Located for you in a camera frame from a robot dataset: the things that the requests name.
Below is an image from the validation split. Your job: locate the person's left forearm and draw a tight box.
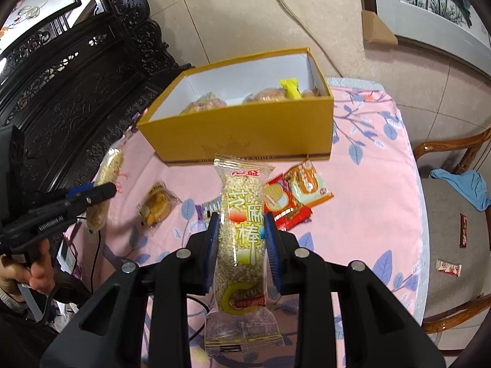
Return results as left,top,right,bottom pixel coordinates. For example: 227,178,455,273
0,284,31,317

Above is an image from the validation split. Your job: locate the red snack packet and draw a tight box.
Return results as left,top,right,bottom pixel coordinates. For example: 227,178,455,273
265,172,313,232

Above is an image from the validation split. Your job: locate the white red candy packet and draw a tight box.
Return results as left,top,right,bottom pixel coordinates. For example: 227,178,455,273
435,259,463,277

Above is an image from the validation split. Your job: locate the yellow snack packet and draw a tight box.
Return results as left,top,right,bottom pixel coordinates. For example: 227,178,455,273
279,78,302,100

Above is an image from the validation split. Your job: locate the small white box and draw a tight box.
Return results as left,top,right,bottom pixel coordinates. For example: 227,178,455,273
56,238,79,277

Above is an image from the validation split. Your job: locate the brown cardboard piece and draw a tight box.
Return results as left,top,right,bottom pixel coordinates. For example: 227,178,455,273
361,10,398,44

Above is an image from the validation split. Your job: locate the puffed rice bar packet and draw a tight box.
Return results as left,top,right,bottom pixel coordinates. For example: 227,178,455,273
204,153,284,355
85,148,125,232

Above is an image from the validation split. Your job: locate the clear cracker packet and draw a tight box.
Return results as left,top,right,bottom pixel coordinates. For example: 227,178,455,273
180,92,227,115

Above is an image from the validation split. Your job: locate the green orange snack packet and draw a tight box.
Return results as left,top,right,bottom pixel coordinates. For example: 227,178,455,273
284,159,334,208

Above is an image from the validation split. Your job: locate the black carved wooden furniture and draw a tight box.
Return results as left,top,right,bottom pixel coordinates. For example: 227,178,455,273
0,0,192,215

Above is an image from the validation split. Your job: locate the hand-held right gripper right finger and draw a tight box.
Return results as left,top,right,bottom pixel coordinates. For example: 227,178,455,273
263,213,447,368

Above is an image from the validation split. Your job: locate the pink printed tablecloth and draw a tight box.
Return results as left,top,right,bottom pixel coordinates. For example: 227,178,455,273
61,77,428,368

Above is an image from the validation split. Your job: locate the black cable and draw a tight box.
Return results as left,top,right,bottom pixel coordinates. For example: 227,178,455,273
77,217,211,349

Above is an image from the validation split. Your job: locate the blue cloth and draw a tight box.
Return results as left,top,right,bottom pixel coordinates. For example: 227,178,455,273
430,168,491,211

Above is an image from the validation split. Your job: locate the wooden chair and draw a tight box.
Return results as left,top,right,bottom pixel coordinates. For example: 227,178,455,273
412,126,491,334

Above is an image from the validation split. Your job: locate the small yellow pastry packet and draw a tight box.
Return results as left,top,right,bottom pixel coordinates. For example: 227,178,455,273
137,181,182,231

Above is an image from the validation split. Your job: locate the white cable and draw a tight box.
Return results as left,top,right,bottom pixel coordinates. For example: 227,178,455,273
264,0,348,78

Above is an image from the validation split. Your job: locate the framed landscape painting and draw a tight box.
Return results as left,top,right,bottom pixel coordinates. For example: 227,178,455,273
355,0,491,52

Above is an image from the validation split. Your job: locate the person's left hand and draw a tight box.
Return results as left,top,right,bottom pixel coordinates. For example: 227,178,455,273
0,238,56,307

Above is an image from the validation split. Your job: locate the yellow cardboard box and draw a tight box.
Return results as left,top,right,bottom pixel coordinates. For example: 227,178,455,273
137,47,334,167

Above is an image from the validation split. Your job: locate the purple snack packet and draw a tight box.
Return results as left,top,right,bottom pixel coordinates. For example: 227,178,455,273
194,198,222,223

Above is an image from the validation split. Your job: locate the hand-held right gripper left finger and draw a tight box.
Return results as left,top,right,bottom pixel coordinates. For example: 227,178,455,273
40,213,221,368

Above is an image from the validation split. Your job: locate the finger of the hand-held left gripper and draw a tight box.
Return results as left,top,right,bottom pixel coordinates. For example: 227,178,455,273
64,184,96,199
57,182,118,215

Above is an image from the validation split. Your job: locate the flower painting panel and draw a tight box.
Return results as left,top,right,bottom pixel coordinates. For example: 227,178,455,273
0,0,83,52

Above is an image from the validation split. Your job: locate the clear round pastry packet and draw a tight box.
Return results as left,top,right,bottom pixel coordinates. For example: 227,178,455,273
242,87,288,105

